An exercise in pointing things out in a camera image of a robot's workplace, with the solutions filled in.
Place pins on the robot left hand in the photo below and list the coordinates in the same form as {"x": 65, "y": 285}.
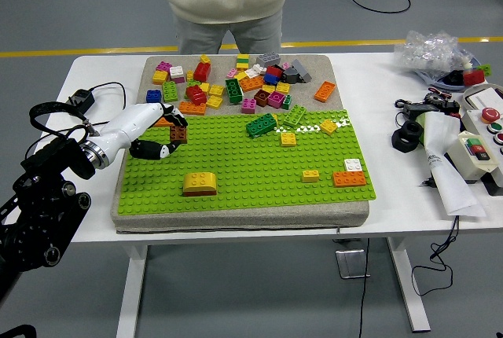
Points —
{"x": 125, "y": 123}

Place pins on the brown 2x2 brick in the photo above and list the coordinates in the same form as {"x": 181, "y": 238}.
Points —
{"x": 178, "y": 135}

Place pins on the yellow arched brick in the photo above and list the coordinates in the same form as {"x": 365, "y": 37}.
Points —
{"x": 200, "y": 181}

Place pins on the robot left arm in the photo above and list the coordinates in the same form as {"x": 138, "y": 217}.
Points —
{"x": 43, "y": 204}

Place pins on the orange 2x4 brick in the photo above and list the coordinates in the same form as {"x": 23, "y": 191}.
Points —
{"x": 349, "y": 179}
{"x": 251, "y": 83}
{"x": 192, "y": 108}
{"x": 162, "y": 123}

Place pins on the blue 2x2 brick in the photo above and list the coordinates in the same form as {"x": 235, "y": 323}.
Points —
{"x": 153, "y": 96}

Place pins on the yellow 2x2 brick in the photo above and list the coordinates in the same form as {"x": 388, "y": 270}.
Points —
{"x": 282, "y": 88}
{"x": 216, "y": 90}
{"x": 310, "y": 176}
{"x": 160, "y": 77}
{"x": 214, "y": 101}
{"x": 329, "y": 127}
{"x": 288, "y": 139}

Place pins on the magenta 2x2 brick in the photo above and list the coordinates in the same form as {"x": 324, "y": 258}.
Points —
{"x": 164, "y": 66}
{"x": 276, "y": 100}

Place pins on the white 2x2 brick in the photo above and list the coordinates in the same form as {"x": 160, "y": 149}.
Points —
{"x": 353, "y": 165}
{"x": 177, "y": 71}

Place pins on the small yellow brick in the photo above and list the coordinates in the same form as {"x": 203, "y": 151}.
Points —
{"x": 189, "y": 75}

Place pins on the tall red brick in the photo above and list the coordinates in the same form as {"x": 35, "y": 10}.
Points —
{"x": 202, "y": 72}

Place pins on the red 2x4 brick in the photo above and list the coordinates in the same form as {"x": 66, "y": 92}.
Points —
{"x": 200, "y": 193}

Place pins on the dark green 2x4 brick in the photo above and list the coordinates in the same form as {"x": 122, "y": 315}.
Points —
{"x": 260, "y": 125}
{"x": 234, "y": 91}

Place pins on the small pink brick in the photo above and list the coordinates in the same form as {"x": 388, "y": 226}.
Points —
{"x": 286, "y": 65}
{"x": 232, "y": 73}

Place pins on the pink 2x2 brick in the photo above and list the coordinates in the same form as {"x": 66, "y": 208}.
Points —
{"x": 248, "y": 106}

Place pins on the yellow flat brick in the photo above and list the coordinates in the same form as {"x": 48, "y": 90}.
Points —
{"x": 243, "y": 56}
{"x": 241, "y": 67}

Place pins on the dark red 2x2 brick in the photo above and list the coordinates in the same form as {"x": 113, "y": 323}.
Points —
{"x": 261, "y": 98}

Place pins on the green baseplate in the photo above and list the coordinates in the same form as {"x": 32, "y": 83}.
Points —
{"x": 255, "y": 192}

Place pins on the grey 2x4 brick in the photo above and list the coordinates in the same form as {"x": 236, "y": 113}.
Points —
{"x": 268, "y": 59}

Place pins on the small dark green brick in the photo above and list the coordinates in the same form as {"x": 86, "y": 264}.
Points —
{"x": 287, "y": 102}

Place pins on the dark grey long brick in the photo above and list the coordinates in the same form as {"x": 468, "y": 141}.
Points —
{"x": 302, "y": 70}

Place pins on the black power plug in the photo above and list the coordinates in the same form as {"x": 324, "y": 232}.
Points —
{"x": 82, "y": 98}

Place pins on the white table leg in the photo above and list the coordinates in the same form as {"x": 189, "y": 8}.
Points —
{"x": 408, "y": 287}
{"x": 131, "y": 295}

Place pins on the metal floor plate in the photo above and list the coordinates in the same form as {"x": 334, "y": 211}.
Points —
{"x": 349, "y": 263}

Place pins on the large black nut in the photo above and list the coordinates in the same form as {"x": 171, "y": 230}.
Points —
{"x": 397, "y": 141}

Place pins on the green sheet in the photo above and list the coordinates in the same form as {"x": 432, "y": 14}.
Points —
{"x": 420, "y": 127}

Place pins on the black power adapter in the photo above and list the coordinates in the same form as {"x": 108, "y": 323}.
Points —
{"x": 420, "y": 109}

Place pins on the small black plug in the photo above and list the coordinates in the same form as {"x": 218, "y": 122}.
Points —
{"x": 427, "y": 183}

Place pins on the black round gear part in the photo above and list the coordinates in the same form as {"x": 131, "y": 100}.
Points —
{"x": 433, "y": 98}

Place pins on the clear bubble wrap bag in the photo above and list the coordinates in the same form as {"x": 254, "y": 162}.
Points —
{"x": 428, "y": 51}

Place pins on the blue basin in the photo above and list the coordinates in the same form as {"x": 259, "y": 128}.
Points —
{"x": 436, "y": 81}

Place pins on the black servo module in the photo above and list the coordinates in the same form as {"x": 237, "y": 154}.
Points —
{"x": 450, "y": 107}

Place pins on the white paper bag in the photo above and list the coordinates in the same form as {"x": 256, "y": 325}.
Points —
{"x": 452, "y": 184}

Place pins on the black plastic part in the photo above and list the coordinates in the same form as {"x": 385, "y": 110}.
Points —
{"x": 455, "y": 78}

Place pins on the small white bottle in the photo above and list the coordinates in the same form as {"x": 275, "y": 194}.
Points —
{"x": 466, "y": 64}

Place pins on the grey control box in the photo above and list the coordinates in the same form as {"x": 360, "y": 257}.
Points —
{"x": 477, "y": 123}

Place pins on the white flat box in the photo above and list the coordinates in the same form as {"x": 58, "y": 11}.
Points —
{"x": 485, "y": 98}

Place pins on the red emergency stop button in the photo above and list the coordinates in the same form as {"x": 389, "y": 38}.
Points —
{"x": 490, "y": 114}

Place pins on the green push button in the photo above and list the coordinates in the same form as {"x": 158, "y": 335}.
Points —
{"x": 494, "y": 127}

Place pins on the red push button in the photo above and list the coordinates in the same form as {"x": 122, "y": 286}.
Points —
{"x": 498, "y": 137}

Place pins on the white switch box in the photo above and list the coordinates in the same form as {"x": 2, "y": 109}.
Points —
{"x": 460, "y": 157}

